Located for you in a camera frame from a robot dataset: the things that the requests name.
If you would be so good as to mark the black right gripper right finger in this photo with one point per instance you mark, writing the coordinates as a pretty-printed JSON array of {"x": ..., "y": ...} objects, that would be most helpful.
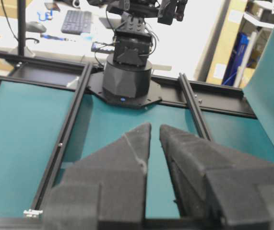
[{"x": 221, "y": 185}]

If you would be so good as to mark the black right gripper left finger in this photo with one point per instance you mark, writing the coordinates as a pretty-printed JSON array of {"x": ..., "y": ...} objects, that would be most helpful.
[{"x": 105, "y": 190}]

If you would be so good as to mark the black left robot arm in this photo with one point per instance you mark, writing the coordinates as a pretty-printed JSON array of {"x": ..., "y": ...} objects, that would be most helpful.
[{"x": 126, "y": 78}]

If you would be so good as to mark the silver metal corner fitting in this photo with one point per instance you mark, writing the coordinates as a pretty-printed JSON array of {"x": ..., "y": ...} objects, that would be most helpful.
[{"x": 31, "y": 213}]

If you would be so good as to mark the blue box on shelf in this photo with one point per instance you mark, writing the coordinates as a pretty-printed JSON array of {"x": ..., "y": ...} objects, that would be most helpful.
[{"x": 236, "y": 58}]

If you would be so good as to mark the cardboard box stack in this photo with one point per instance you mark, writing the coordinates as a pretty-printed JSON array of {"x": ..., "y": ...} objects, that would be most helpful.
[{"x": 226, "y": 41}]

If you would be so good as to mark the dark computer keyboard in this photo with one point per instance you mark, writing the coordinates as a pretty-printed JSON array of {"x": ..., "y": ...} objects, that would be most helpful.
[{"x": 77, "y": 22}]

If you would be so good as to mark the grey computer mouse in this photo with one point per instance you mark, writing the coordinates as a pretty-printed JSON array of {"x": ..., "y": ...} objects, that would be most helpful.
[{"x": 35, "y": 27}]

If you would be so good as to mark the black monitor stand pole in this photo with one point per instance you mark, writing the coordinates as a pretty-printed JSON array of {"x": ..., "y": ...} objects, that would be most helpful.
[{"x": 21, "y": 49}]

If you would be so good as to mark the black aluminium rail centre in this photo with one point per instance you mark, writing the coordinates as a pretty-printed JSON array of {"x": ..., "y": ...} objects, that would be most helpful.
[{"x": 54, "y": 162}]

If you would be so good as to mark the black aluminium rail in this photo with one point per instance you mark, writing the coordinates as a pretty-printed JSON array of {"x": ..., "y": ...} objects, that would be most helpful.
[
  {"x": 54, "y": 162},
  {"x": 199, "y": 121}
]

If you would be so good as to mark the black frame crossbar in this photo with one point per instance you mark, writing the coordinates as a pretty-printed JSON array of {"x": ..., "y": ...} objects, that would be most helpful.
[{"x": 56, "y": 74}]

